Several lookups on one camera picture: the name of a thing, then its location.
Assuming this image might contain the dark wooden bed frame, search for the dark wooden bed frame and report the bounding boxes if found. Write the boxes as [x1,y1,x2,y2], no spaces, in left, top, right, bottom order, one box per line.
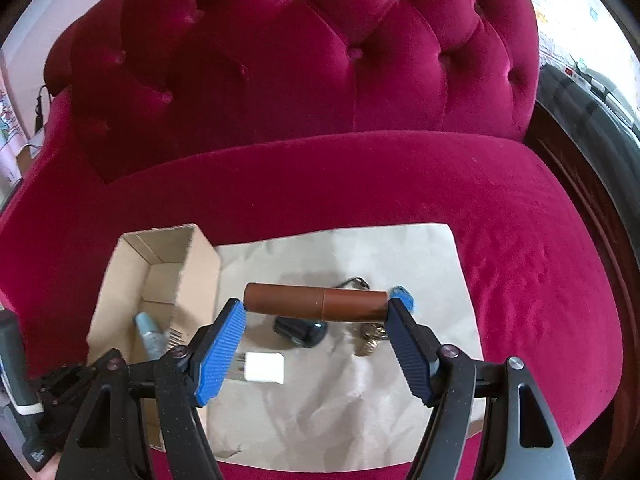
[525,105,640,411]

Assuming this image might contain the light blue tube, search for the light blue tube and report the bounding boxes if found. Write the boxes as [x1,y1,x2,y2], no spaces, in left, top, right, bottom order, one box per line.
[134,312,168,361]

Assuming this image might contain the cardboard box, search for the cardboard box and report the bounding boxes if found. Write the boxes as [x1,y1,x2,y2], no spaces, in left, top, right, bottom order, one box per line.
[86,224,222,453]

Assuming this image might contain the beige paper sheet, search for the beige paper sheet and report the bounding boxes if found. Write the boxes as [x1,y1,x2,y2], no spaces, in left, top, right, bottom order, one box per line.
[202,222,485,472]

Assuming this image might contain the black car key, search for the black car key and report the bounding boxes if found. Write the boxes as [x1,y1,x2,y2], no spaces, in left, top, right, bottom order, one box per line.
[273,316,328,347]

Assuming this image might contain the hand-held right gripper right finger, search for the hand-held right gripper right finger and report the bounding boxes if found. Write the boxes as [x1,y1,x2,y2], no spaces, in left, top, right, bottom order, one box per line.
[385,298,576,480]

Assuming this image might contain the red tufted velvet sofa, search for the red tufted velvet sofa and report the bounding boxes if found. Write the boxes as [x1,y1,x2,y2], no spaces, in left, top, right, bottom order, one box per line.
[0,0,626,480]

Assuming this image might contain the blue key fob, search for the blue key fob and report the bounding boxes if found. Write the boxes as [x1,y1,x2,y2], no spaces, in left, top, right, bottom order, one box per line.
[391,286,416,313]

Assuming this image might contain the keychain with blue tag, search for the keychain with blue tag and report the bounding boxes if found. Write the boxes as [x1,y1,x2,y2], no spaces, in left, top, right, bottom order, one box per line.
[342,276,390,357]

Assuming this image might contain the brown cylinder case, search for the brown cylinder case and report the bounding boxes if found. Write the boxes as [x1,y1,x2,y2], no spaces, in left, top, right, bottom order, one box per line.
[243,282,389,322]

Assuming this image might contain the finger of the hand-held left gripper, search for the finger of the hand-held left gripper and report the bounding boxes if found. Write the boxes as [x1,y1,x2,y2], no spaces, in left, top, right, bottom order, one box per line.
[31,364,103,411]

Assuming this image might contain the black cable plug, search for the black cable plug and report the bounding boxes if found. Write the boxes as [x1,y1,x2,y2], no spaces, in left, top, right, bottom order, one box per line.
[33,85,51,133]

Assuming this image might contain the grey striped bedding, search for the grey striped bedding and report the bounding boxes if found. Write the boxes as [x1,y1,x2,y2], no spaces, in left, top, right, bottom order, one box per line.
[537,60,640,241]

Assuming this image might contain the white charger plug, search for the white charger plug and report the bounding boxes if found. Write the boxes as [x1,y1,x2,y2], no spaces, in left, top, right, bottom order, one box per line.
[227,352,287,386]

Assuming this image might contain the cartoon print curtain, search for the cartoon print curtain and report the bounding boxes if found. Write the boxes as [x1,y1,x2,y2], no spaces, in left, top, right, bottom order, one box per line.
[0,77,27,186]

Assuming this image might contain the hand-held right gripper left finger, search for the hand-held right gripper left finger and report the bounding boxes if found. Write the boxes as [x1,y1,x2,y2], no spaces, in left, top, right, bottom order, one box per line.
[55,298,247,480]

